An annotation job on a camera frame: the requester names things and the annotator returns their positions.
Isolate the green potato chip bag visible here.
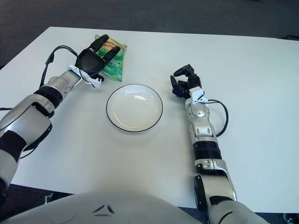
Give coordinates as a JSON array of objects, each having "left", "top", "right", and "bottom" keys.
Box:
[{"left": 94, "top": 34, "right": 128, "bottom": 83}]

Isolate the white plate with black rim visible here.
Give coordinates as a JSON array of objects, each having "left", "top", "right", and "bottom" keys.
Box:
[{"left": 106, "top": 84, "right": 164, "bottom": 134}]

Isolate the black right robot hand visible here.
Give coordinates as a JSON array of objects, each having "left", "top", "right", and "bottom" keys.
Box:
[{"left": 170, "top": 64, "right": 201, "bottom": 98}]

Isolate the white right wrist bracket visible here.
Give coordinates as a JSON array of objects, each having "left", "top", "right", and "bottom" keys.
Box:
[{"left": 190, "top": 90, "right": 208, "bottom": 105}]

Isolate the table caster wheel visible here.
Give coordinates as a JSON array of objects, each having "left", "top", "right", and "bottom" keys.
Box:
[{"left": 283, "top": 212, "right": 295, "bottom": 224}]

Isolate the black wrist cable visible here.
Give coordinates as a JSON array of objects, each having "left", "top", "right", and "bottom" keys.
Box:
[
  {"left": 41, "top": 45, "right": 80, "bottom": 87},
  {"left": 203, "top": 99, "right": 228, "bottom": 137}
]

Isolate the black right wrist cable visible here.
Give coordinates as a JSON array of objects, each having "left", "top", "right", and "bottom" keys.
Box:
[{"left": 203, "top": 99, "right": 228, "bottom": 137}]

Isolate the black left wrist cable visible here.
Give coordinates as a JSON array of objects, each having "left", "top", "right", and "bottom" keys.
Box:
[{"left": 41, "top": 45, "right": 80, "bottom": 87}]

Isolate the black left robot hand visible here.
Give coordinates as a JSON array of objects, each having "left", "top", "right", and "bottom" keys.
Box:
[{"left": 75, "top": 34, "right": 121, "bottom": 79}]

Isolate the grey robot torso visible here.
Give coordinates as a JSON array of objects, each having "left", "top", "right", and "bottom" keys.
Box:
[{"left": 0, "top": 191, "right": 211, "bottom": 224}]

